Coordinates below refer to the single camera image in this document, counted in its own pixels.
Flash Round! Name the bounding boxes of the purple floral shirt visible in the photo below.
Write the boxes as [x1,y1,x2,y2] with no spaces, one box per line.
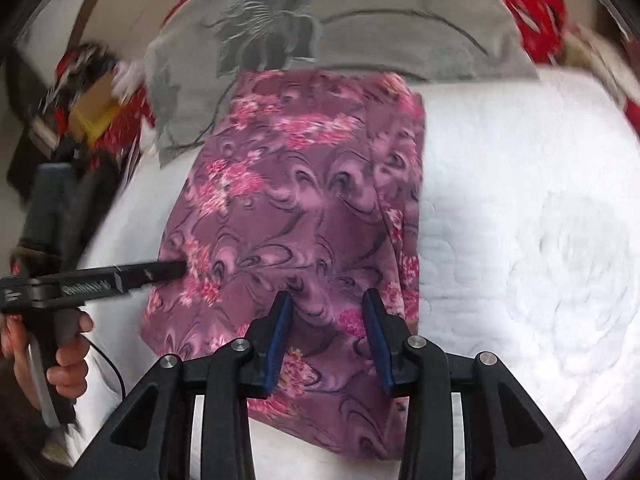
[141,70,425,460]

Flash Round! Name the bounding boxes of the pile of clothes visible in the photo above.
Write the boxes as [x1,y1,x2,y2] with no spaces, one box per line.
[38,42,119,134]

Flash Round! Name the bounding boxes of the person's left hand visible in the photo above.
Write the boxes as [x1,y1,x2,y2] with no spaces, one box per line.
[1,313,93,410]

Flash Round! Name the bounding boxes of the dark green jacket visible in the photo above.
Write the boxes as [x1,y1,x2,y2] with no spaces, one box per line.
[12,155,120,278]

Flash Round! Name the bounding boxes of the yellow cardboard box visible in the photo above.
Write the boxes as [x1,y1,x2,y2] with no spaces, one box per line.
[68,73,120,146]

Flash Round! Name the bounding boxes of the white quilted mattress cover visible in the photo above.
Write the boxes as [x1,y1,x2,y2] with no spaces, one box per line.
[82,68,639,479]

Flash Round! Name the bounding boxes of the white plastic bag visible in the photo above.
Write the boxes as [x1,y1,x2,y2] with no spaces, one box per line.
[112,60,145,103]

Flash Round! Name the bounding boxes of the plastic bag of toys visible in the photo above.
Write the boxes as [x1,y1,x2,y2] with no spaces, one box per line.
[561,25,639,133]

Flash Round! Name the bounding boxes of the grey flower pillow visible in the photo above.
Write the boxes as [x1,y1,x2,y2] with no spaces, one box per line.
[144,0,536,162]

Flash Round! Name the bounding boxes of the red patterned quilt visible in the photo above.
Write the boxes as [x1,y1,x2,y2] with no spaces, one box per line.
[503,0,566,64]

